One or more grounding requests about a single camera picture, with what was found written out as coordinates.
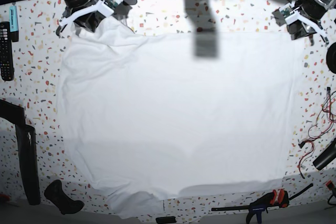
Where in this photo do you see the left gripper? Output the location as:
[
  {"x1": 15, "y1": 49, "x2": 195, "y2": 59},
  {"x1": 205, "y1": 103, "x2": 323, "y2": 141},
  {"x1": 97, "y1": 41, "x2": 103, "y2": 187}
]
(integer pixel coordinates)
[{"x1": 272, "y1": 0, "x2": 331, "y2": 47}]

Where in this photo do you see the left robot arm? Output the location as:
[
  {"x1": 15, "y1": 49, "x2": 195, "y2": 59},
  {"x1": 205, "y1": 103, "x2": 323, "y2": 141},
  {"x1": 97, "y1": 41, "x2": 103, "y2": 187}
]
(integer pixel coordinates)
[{"x1": 272, "y1": 0, "x2": 335, "y2": 45}]

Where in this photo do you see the small black box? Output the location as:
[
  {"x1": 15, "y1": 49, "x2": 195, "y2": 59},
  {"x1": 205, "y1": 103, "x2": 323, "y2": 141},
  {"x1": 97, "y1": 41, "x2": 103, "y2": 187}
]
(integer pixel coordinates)
[{"x1": 155, "y1": 216, "x2": 177, "y2": 224}]

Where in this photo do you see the black bent bracket stand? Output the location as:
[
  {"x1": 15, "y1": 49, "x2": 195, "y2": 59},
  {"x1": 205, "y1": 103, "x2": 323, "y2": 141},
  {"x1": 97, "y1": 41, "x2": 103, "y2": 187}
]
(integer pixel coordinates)
[{"x1": 1, "y1": 100, "x2": 41, "y2": 206}]

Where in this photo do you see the teal highlighter pen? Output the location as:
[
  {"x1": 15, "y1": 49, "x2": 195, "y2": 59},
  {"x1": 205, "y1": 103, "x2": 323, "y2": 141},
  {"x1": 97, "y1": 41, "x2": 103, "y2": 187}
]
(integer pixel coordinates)
[{"x1": 9, "y1": 5, "x2": 19, "y2": 42}]

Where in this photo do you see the red black wire bundle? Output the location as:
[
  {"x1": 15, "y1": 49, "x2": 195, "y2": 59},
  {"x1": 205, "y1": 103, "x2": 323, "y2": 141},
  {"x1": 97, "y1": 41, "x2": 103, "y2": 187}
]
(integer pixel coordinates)
[{"x1": 297, "y1": 87, "x2": 336, "y2": 179}]

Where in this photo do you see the black cylinder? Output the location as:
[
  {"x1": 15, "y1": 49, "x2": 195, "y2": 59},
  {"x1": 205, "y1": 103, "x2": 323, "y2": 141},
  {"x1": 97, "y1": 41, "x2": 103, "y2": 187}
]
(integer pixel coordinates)
[{"x1": 313, "y1": 139, "x2": 335, "y2": 170}]

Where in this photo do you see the black orange bar clamp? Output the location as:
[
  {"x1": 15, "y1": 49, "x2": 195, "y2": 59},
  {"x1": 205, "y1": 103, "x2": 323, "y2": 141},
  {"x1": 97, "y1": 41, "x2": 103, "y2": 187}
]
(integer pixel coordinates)
[{"x1": 211, "y1": 183, "x2": 313, "y2": 224}]

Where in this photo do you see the black TV remote control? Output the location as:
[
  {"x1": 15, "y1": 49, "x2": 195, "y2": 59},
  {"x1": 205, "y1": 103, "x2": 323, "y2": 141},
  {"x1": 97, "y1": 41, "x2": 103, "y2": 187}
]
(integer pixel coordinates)
[{"x1": 0, "y1": 22, "x2": 14, "y2": 81}]

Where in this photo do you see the terrazzo patterned tablecloth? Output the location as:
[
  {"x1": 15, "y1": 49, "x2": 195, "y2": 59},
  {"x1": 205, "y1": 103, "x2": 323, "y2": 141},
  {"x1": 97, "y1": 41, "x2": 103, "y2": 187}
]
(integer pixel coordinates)
[{"x1": 1, "y1": 0, "x2": 335, "y2": 216}]

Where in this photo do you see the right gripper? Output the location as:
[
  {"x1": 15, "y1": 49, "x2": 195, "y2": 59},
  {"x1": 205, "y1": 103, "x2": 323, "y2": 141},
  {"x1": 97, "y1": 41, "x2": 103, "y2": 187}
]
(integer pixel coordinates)
[{"x1": 56, "y1": 0, "x2": 118, "y2": 38}]

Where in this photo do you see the white T-shirt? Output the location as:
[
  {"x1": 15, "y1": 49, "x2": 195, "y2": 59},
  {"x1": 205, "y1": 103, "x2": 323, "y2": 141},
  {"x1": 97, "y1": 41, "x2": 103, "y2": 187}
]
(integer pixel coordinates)
[{"x1": 57, "y1": 17, "x2": 305, "y2": 218}]

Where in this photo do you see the black round object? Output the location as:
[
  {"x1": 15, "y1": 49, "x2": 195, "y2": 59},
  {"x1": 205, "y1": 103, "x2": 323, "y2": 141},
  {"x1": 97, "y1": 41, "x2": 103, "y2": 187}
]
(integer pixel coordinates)
[{"x1": 326, "y1": 43, "x2": 336, "y2": 73}]

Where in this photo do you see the black game controller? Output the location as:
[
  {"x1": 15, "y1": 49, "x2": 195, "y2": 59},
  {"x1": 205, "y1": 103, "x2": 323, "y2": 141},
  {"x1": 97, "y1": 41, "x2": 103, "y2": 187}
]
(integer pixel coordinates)
[{"x1": 44, "y1": 179, "x2": 85, "y2": 215}]

